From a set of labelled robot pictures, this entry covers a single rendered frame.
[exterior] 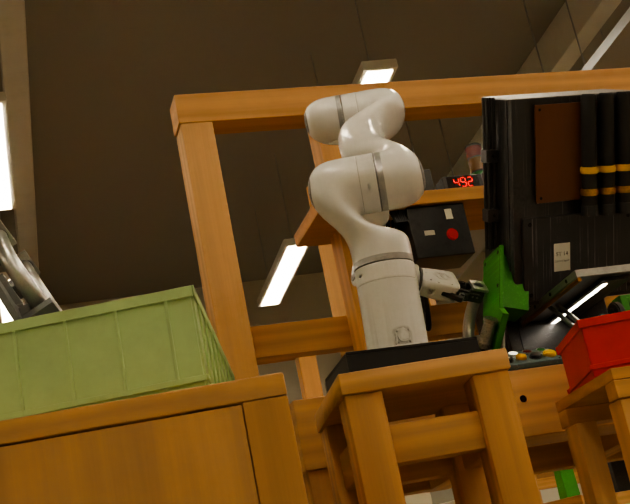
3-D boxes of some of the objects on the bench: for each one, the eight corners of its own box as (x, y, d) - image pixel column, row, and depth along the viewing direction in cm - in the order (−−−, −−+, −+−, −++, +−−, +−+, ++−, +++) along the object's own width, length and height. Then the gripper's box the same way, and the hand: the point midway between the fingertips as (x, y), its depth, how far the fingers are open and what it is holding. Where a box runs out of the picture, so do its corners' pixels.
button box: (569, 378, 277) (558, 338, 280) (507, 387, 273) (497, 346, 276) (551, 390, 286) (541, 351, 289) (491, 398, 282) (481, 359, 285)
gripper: (402, 280, 323) (469, 294, 326) (414, 308, 308) (484, 321, 312) (410, 254, 320) (478, 268, 324) (423, 280, 305) (493, 295, 309)
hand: (473, 293), depth 317 cm, fingers closed on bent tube, 3 cm apart
